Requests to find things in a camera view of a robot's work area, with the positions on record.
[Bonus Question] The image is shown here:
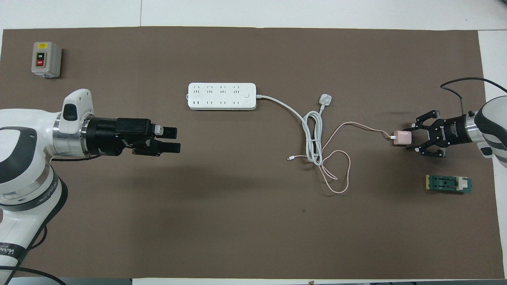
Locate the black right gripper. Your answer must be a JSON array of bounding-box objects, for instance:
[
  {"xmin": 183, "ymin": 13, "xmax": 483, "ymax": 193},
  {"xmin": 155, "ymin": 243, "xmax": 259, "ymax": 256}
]
[{"xmin": 406, "ymin": 110, "xmax": 474, "ymax": 158}]

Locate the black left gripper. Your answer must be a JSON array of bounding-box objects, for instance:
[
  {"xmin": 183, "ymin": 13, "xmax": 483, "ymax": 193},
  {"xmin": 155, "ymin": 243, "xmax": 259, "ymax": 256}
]
[{"xmin": 84, "ymin": 117, "xmax": 181, "ymax": 157}]

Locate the pink charger adapter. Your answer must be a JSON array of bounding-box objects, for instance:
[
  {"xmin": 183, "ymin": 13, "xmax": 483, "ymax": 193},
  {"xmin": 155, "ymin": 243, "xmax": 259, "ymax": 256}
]
[{"xmin": 391, "ymin": 131, "xmax": 413, "ymax": 146}]

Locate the pink charging cable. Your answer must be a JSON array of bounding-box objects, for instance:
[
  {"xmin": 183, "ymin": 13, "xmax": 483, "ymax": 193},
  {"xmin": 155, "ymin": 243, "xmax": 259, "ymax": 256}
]
[{"xmin": 287, "ymin": 122, "xmax": 396, "ymax": 194}]

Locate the white power strip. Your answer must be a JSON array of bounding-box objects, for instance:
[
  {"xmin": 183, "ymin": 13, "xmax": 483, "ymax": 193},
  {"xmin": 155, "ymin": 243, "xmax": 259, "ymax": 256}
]
[{"xmin": 187, "ymin": 82, "xmax": 257, "ymax": 111}]

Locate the brown table mat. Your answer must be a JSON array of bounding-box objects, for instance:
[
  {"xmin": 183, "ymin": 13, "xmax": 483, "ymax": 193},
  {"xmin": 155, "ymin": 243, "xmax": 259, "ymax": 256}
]
[{"xmin": 0, "ymin": 27, "xmax": 504, "ymax": 279}]

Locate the green knife switch block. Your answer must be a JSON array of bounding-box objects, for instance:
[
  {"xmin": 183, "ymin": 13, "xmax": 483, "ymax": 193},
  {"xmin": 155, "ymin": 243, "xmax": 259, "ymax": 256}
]
[{"xmin": 426, "ymin": 175, "xmax": 473, "ymax": 194}]

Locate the white power cord with plug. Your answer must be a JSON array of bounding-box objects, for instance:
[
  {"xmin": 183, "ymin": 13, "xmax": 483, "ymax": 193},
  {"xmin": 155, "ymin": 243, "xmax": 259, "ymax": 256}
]
[{"xmin": 255, "ymin": 93, "xmax": 332, "ymax": 166}]

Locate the grey on-off switch box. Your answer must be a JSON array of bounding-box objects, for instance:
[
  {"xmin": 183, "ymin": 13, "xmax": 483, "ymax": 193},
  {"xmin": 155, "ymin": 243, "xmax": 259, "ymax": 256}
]
[{"xmin": 31, "ymin": 42, "xmax": 62, "ymax": 78}]

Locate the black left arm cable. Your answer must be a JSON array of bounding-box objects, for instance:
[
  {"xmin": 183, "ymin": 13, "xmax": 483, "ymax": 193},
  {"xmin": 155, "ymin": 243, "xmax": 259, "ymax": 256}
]
[{"xmin": 0, "ymin": 155, "xmax": 101, "ymax": 285}]

